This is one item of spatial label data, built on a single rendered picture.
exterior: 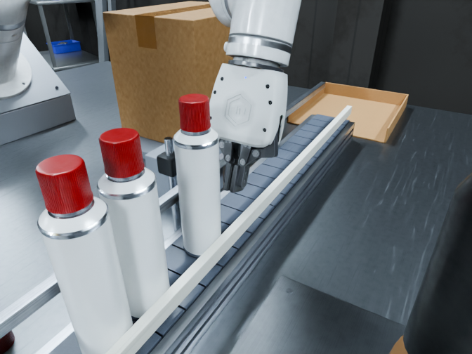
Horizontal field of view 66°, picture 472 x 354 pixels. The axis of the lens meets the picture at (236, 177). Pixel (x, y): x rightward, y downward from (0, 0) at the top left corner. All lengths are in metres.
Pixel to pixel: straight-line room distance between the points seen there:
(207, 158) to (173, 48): 0.39
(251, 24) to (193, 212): 0.24
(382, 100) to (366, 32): 1.49
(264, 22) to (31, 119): 0.73
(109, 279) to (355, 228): 0.43
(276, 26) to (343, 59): 2.32
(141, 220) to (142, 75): 0.53
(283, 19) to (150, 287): 0.34
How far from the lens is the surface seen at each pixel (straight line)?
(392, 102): 1.24
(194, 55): 0.73
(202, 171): 0.41
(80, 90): 1.40
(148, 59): 0.81
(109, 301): 0.35
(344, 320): 0.44
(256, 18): 0.48
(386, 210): 0.71
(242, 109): 0.48
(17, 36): 0.97
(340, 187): 0.75
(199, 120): 0.39
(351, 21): 2.74
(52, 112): 1.09
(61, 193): 0.29
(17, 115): 1.05
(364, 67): 2.74
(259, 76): 0.48
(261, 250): 0.55
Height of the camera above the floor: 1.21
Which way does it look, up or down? 30 degrees down
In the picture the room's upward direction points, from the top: straight up
